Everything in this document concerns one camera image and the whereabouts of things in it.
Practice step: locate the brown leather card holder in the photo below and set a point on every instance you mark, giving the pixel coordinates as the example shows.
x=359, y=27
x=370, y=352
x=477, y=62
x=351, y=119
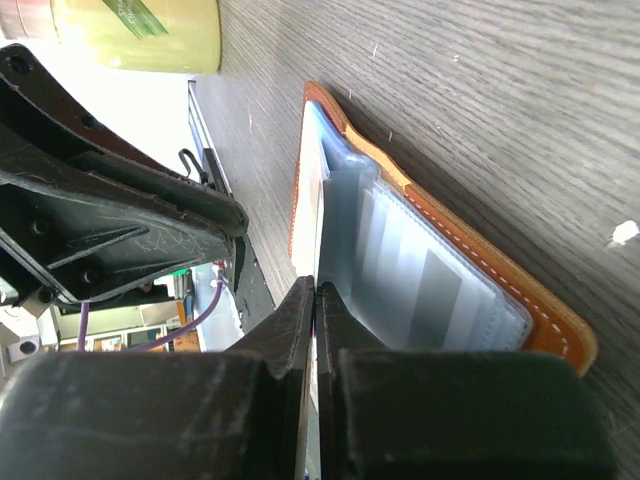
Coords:
x=407, y=268

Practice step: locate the white cable duct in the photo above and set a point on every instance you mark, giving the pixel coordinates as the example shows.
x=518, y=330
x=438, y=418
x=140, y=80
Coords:
x=196, y=123

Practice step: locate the green squeeze bottle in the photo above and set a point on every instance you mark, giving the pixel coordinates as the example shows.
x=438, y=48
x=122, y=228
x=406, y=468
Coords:
x=169, y=36

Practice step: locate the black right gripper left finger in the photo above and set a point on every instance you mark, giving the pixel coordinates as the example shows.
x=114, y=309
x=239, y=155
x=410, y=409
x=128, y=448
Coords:
x=236, y=414

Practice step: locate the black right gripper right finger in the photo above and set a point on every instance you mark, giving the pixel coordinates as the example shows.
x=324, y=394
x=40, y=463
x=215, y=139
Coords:
x=387, y=414

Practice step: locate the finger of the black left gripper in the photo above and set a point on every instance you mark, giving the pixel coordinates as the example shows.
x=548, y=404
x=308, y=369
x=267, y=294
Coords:
x=85, y=216

